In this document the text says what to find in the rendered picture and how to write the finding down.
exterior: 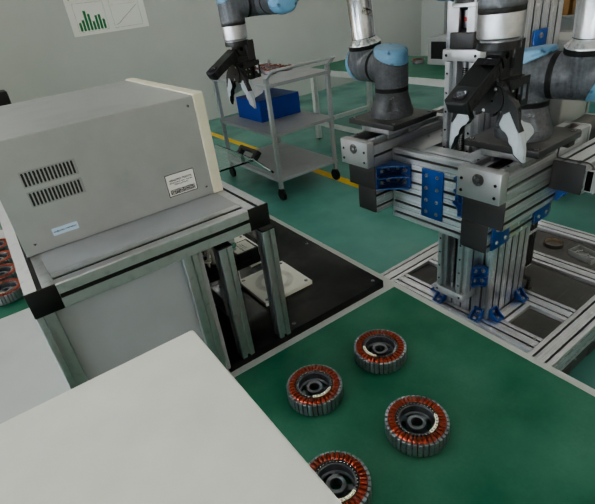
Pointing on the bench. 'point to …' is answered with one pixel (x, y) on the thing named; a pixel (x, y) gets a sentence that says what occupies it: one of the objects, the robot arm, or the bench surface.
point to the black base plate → (293, 247)
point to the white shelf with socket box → (143, 442)
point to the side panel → (131, 321)
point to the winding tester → (95, 158)
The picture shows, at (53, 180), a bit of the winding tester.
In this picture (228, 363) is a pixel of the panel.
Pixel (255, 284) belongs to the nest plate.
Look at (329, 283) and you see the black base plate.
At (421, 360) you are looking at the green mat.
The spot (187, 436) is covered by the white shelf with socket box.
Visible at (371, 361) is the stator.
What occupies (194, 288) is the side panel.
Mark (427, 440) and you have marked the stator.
